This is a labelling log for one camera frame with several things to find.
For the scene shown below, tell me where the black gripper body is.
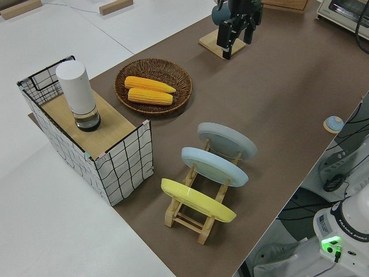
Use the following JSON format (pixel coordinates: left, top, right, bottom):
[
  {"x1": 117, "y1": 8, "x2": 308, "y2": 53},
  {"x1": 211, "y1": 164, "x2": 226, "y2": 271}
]
[{"x1": 227, "y1": 0, "x2": 264, "y2": 19}]

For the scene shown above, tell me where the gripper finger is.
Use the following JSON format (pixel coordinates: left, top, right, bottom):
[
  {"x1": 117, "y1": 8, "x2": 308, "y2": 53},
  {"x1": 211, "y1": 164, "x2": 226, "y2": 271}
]
[
  {"x1": 217, "y1": 16, "x2": 242, "y2": 61},
  {"x1": 243, "y1": 13, "x2": 259, "y2": 45}
]

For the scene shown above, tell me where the gray plate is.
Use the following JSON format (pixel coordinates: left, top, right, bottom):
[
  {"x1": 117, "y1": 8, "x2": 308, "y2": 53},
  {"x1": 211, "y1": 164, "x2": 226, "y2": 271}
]
[{"x1": 197, "y1": 122, "x2": 258, "y2": 163}]

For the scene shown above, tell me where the wooden mug rack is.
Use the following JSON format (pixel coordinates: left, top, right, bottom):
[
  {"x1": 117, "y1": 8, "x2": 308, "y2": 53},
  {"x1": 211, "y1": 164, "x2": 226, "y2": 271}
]
[{"x1": 198, "y1": 28, "x2": 246, "y2": 61}]

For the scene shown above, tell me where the light blue plate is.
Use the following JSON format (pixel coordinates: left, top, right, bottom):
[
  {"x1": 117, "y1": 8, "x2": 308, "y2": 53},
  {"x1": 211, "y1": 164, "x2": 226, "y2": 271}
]
[{"x1": 180, "y1": 147, "x2": 250, "y2": 189}]

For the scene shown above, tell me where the yellow plate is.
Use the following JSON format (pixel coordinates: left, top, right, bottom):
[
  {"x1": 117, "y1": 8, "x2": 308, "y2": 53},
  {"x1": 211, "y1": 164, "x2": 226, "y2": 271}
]
[{"x1": 160, "y1": 178, "x2": 238, "y2": 224}]

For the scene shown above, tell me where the low wooden plate rack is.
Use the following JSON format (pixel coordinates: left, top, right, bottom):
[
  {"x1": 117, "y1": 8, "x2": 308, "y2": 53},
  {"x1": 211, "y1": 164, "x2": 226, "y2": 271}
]
[{"x1": 164, "y1": 137, "x2": 243, "y2": 246}]

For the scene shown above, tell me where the teal mug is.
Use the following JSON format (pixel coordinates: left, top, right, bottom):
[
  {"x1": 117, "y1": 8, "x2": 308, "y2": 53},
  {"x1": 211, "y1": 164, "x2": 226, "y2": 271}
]
[{"x1": 211, "y1": 0, "x2": 232, "y2": 26}]

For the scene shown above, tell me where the round wicker basket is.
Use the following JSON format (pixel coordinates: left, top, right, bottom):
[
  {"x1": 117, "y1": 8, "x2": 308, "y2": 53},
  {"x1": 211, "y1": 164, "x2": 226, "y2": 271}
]
[{"x1": 114, "y1": 58, "x2": 194, "y2": 116}]

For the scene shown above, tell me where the brown table mat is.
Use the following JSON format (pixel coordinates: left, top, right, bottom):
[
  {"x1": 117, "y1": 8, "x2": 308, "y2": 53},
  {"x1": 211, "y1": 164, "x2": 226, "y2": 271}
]
[{"x1": 27, "y1": 0, "x2": 369, "y2": 277}]

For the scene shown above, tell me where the cream toaster oven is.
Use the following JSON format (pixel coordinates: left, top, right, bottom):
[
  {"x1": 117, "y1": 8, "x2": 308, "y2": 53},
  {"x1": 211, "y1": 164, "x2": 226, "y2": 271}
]
[{"x1": 314, "y1": 0, "x2": 369, "y2": 38}]

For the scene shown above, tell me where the yellow corn cob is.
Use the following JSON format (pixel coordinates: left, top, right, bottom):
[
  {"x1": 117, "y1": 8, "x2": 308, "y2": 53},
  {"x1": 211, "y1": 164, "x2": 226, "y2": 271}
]
[
  {"x1": 127, "y1": 87, "x2": 174, "y2": 106},
  {"x1": 124, "y1": 75, "x2": 177, "y2": 94}
]

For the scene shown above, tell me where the wooden block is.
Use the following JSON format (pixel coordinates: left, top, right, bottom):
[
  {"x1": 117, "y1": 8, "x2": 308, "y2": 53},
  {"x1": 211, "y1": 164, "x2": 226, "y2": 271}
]
[
  {"x1": 0, "y1": 0, "x2": 43, "y2": 21},
  {"x1": 99, "y1": 0, "x2": 134, "y2": 16}
]

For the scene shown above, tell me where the white cylindrical bottle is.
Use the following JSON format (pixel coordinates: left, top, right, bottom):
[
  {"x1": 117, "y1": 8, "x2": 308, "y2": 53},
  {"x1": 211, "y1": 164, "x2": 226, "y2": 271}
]
[{"x1": 55, "y1": 61, "x2": 102, "y2": 133}]

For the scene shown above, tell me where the thick black cable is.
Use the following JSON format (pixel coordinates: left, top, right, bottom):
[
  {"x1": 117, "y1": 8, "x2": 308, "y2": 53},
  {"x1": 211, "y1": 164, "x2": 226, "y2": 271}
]
[{"x1": 355, "y1": 0, "x2": 369, "y2": 55}]

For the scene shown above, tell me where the thin light cable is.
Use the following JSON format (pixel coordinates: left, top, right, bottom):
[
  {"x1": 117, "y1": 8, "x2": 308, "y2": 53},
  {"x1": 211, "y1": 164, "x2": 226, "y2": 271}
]
[{"x1": 43, "y1": 0, "x2": 100, "y2": 14}]

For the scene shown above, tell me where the black wire basket white liner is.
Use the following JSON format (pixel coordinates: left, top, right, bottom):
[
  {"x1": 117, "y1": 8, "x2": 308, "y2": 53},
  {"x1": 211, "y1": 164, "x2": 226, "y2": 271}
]
[{"x1": 16, "y1": 54, "x2": 154, "y2": 207}]

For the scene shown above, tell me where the green plug cable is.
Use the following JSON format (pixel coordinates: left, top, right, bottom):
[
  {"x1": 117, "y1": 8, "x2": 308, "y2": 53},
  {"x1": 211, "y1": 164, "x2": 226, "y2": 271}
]
[{"x1": 331, "y1": 244, "x2": 344, "y2": 265}]

